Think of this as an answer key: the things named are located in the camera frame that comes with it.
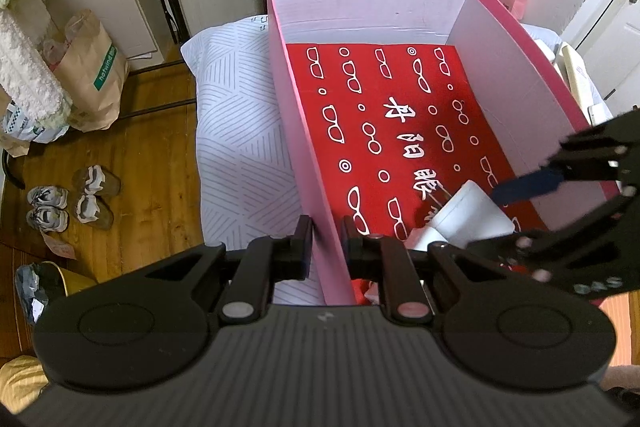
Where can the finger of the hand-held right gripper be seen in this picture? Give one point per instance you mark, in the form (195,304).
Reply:
(530,186)
(575,242)

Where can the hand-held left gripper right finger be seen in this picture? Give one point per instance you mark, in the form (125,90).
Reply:
(348,247)

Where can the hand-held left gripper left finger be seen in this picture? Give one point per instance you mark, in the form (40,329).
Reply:
(306,247)

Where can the pink cardboard box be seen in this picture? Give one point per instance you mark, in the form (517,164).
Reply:
(370,2)

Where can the stack of papers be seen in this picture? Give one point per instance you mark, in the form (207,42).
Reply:
(580,77)

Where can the white patterned bed sheet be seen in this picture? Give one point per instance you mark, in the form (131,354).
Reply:
(240,132)

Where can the red printed cloth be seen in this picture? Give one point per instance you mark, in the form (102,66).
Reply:
(400,87)

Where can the yellow trash bin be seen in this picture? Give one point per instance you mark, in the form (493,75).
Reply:
(65,279)

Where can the brown paper bag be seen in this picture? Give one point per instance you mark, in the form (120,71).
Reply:
(95,72)

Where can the white printed plastic bag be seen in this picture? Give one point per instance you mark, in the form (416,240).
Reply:
(25,127)

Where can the person's yellow striped clothing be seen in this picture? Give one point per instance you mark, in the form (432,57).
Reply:
(20,379)

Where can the white fuzzy clothing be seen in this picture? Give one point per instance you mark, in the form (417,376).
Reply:
(25,47)

